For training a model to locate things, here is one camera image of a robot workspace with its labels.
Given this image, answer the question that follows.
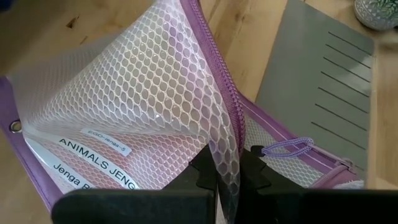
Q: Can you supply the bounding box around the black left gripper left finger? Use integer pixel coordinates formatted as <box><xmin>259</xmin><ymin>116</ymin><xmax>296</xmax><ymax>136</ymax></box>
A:
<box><xmin>164</xmin><ymin>144</ymin><xmax>218</xmax><ymax>191</ymax></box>

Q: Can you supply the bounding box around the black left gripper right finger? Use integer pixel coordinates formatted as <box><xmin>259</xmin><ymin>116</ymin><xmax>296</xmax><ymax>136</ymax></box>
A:
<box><xmin>238</xmin><ymin>148</ymin><xmax>307</xmax><ymax>224</ymax></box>

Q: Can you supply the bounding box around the long grey slotted divider board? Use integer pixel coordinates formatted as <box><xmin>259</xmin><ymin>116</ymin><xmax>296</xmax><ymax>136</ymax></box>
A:
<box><xmin>254</xmin><ymin>0</ymin><xmax>376</xmax><ymax>171</ymax></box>

